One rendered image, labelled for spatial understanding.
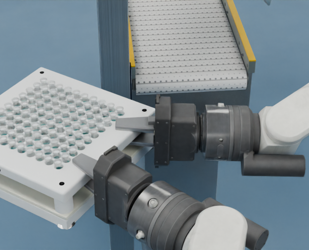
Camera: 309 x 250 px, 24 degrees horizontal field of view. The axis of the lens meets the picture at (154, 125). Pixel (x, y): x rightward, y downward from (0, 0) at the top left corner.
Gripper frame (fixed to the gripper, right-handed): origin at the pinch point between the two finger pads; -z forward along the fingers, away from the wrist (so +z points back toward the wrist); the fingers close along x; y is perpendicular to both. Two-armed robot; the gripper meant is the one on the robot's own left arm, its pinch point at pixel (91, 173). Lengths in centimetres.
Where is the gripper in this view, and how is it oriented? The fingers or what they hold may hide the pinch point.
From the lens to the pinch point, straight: 106.1
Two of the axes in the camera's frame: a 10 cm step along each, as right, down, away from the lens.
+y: 6.5, -4.5, 6.1
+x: -0.2, 8.0, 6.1
